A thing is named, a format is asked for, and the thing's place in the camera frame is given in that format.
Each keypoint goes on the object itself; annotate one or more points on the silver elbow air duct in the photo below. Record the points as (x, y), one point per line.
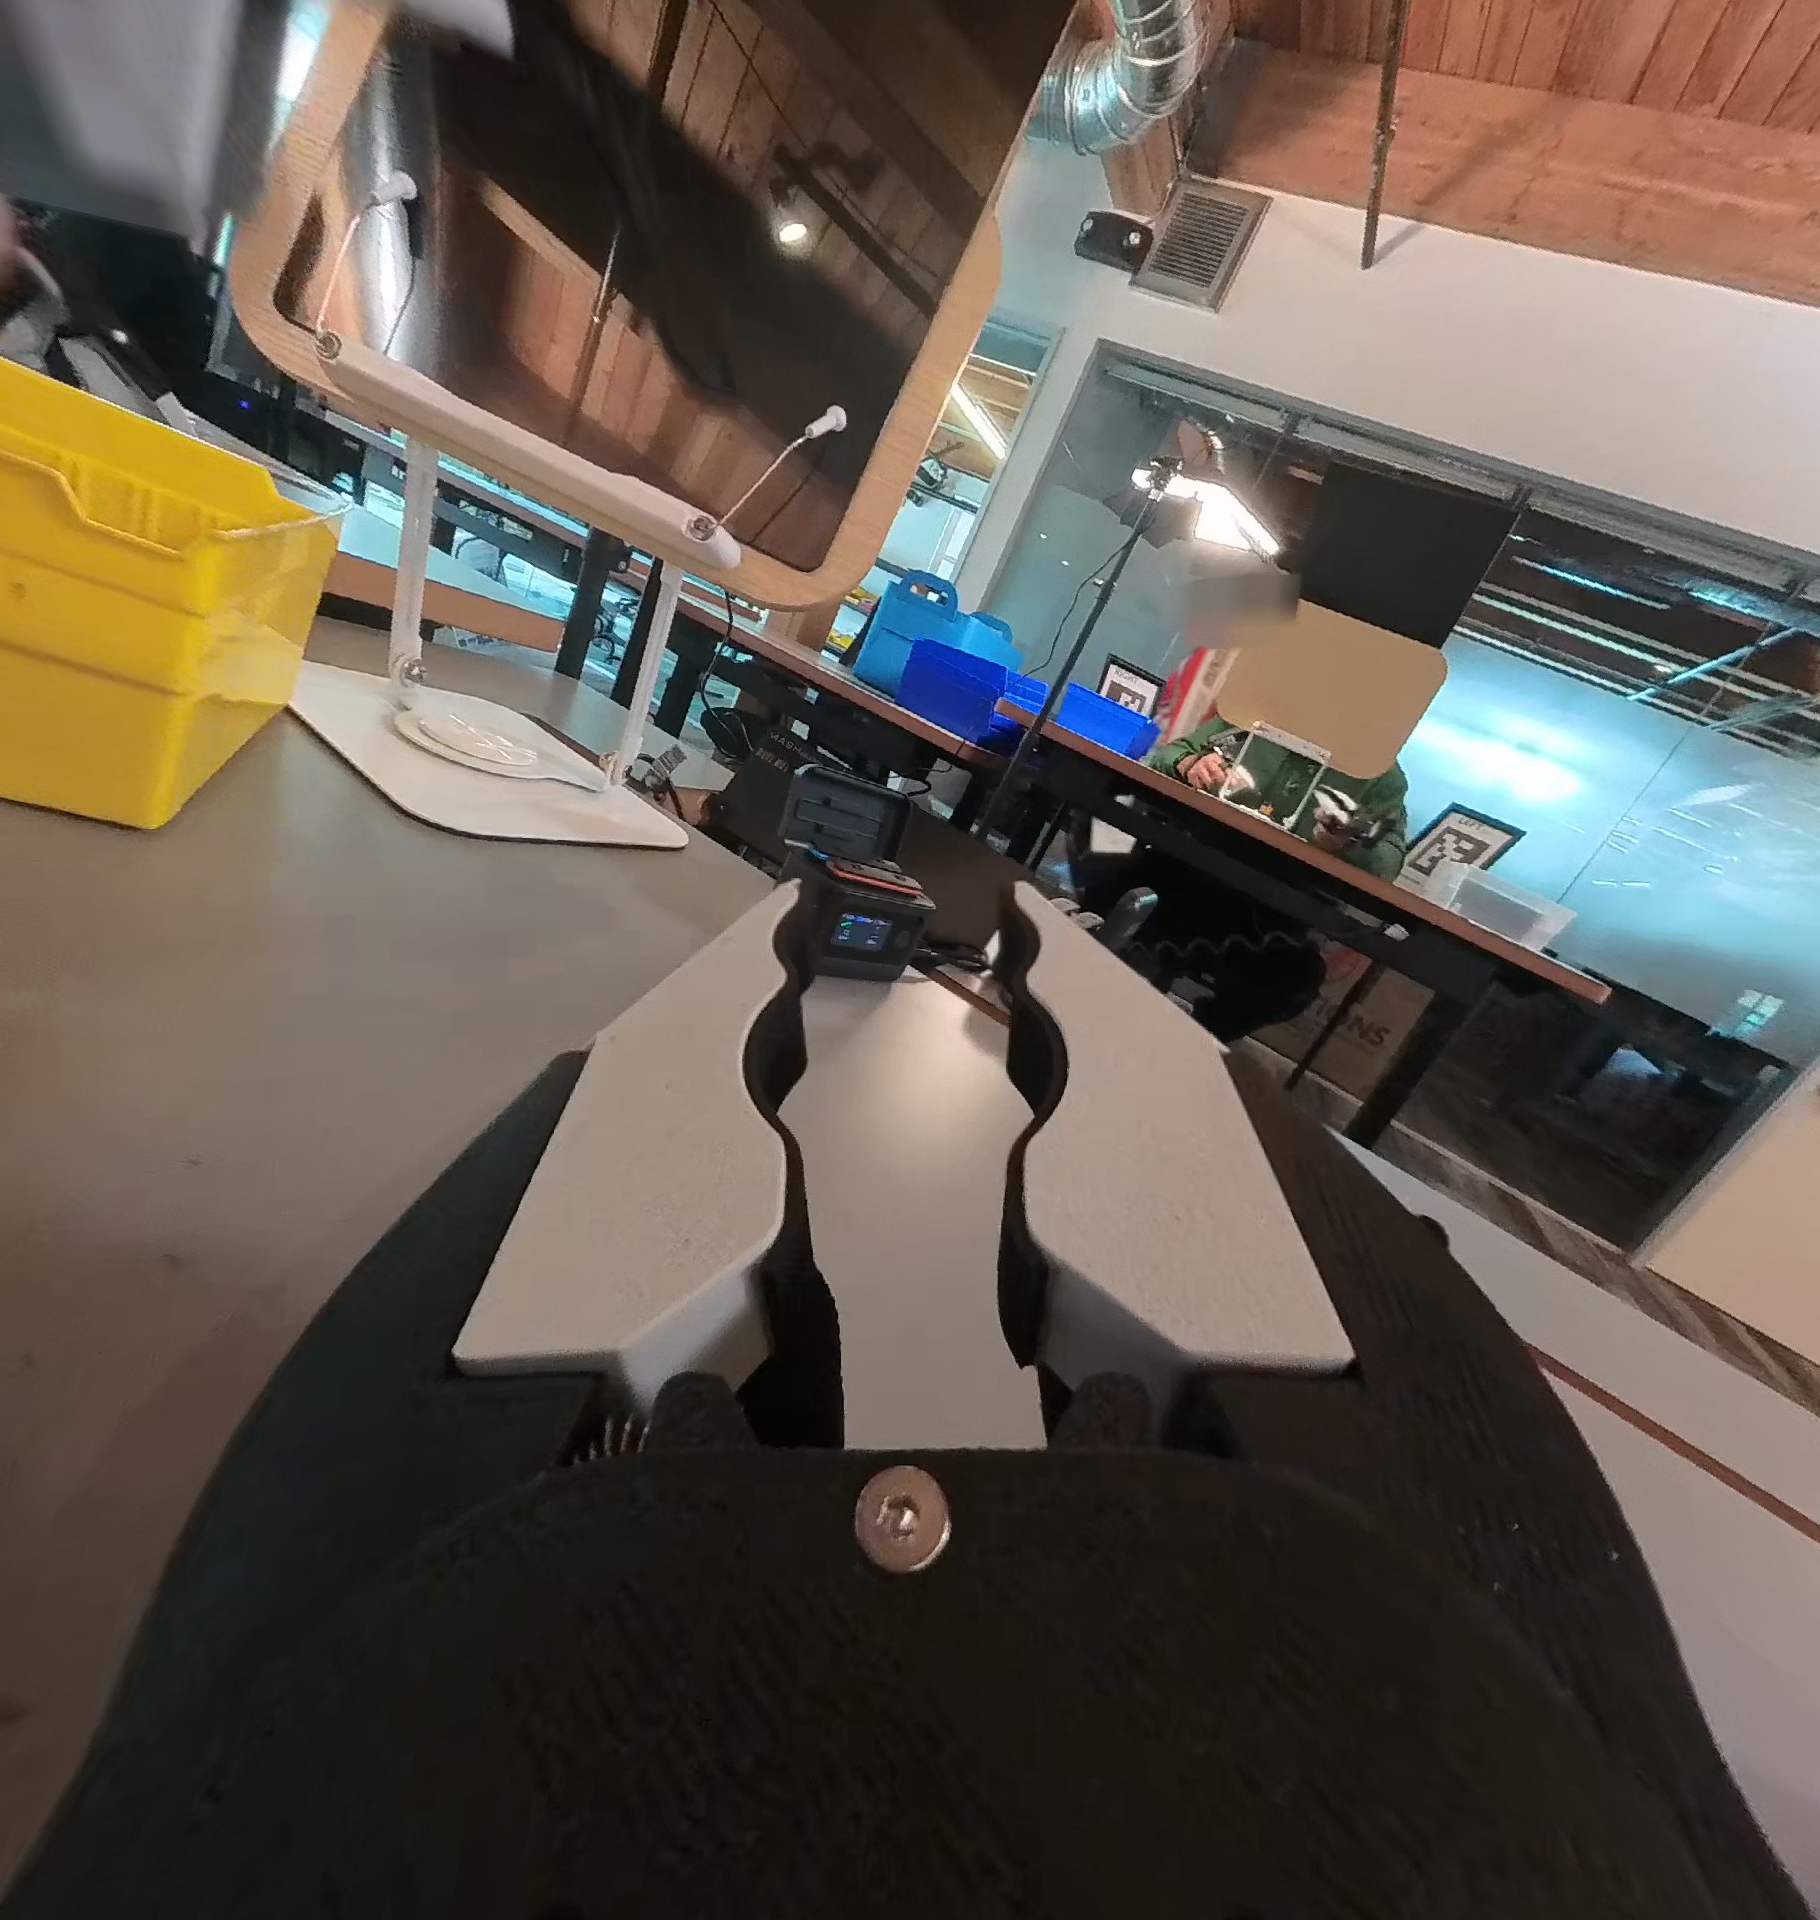
(1134, 77)

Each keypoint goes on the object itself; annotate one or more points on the dark blue storage bin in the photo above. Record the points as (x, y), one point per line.
(954, 683)
(1091, 729)

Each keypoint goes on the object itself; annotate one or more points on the small framed marker sign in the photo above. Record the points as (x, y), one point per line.
(1134, 688)
(1467, 847)

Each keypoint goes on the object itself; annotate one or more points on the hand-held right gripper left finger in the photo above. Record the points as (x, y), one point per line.
(641, 1199)

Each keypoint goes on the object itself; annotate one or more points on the black wavy-back chair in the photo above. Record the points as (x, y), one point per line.
(1225, 975)

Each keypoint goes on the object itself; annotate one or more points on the metal ceiling rod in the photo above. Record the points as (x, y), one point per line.
(1382, 150)

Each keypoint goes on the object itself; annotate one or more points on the light blue tote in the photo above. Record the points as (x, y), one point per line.
(910, 638)

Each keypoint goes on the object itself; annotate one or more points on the clear plastic box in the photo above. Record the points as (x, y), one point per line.
(1511, 909)

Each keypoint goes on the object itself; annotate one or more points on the wall vent grille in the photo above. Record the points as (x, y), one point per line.
(1197, 241)

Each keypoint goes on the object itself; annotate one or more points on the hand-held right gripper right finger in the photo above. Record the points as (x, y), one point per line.
(1181, 1199)

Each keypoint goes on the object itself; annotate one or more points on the long wooden-edged desk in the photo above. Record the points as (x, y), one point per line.
(1272, 879)

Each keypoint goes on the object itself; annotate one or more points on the cardboard box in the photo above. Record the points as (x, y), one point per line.
(1345, 1036)

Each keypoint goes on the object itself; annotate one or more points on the black square panel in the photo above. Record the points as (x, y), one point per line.
(1406, 548)

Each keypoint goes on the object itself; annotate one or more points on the white mirror stand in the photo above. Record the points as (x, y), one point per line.
(549, 795)

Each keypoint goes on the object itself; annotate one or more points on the yellow plastic bin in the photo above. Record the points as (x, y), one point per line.
(101, 677)

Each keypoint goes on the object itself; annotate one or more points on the studio light on stand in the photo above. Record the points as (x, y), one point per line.
(1164, 511)

